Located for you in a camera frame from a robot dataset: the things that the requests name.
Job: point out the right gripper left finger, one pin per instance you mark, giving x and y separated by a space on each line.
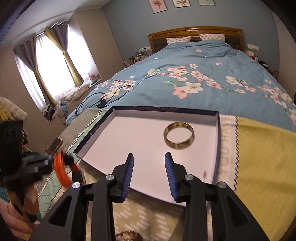
67 219

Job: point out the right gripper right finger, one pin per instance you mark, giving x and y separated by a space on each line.
231 219

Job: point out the orange smart watch band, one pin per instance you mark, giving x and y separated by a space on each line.
61 160

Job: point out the amber tortoiseshell bangle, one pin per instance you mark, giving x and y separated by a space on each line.
179 145

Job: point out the yellow cloth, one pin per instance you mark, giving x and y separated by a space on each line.
266 175

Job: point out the patterned patchwork mat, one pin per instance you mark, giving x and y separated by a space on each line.
155 219

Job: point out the white cloth pile on sill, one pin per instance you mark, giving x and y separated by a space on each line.
75 93

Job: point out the dark blue shallow tray box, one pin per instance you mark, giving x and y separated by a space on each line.
138 130

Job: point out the grey gold left curtain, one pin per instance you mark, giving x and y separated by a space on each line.
26 59

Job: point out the grey gold curtain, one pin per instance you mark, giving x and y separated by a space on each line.
58 34
26 59

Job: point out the grey gold right curtain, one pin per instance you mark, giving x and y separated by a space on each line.
58 34

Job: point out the blue floral duvet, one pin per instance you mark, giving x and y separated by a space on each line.
207 75

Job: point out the wooden bed headboard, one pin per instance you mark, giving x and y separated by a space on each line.
233 37

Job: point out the left floral pillow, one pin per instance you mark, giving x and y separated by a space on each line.
174 40

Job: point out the floral pillow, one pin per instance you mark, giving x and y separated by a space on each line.
205 37
174 40

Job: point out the right floral pillow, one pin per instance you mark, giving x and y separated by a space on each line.
205 37

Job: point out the pink flower framed picture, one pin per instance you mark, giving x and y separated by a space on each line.
157 5

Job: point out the white flower framed picture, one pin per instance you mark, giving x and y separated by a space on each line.
181 3

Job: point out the green leaf framed picture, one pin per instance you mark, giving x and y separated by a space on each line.
206 2

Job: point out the black tracking camera box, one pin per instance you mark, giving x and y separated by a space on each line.
11 149

